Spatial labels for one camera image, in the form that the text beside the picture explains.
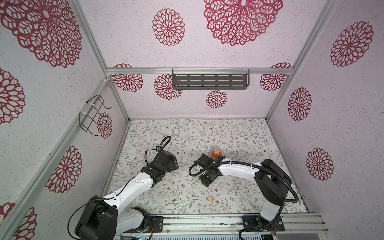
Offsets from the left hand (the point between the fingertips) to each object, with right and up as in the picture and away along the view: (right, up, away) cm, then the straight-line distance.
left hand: (168, 164), depth 87 cm
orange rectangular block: (+29, +4, +9) cm, 31 cm away
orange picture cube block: (+30, +9, +10) cm, 33 cm away
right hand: (+21, -9, +1) cm, 23 cm away
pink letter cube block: (+30, +7, +8) cm, 31 cm away
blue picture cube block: (+24, -17, -6) cm, 31 cm away
